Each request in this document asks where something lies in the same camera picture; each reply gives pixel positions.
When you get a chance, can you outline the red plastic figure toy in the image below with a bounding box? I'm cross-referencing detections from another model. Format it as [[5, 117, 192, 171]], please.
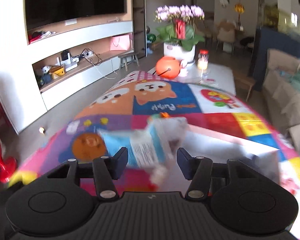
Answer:
[[0, 141, 17, 183]]

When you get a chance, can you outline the pink cardboard box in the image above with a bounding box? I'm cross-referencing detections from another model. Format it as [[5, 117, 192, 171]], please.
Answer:
[[164, 120, 280, 184]]

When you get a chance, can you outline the colourful play mat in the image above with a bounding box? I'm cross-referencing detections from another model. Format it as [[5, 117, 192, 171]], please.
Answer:
[[10, 71, 300, 239]]

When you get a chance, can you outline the white low table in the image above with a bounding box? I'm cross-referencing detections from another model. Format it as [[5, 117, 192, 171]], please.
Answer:
[[172, 63, 236, 96]]

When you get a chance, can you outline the red lid plastic jar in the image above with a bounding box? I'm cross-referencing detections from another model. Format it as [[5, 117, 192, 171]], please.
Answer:
[[197, 49, 209, 70]]

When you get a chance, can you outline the small wooden stool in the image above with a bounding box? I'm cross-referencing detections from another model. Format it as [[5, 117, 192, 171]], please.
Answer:
[[118, 52, 140, 71]]

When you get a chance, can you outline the grey covered sofa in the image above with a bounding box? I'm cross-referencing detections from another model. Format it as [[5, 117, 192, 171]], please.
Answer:
[[262, 49, 300, 154]]

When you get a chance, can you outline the pink paper bag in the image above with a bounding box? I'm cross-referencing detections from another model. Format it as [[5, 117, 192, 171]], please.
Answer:
[[110, 34, 130, 51]]

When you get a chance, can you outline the pink orchid potted plant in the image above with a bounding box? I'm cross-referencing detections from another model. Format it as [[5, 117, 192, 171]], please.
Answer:
[[155, 5, 205, 63]]

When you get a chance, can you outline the glass aquarium tank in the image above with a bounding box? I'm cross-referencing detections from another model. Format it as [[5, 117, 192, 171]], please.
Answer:
[[258, 0, 300, 43]]

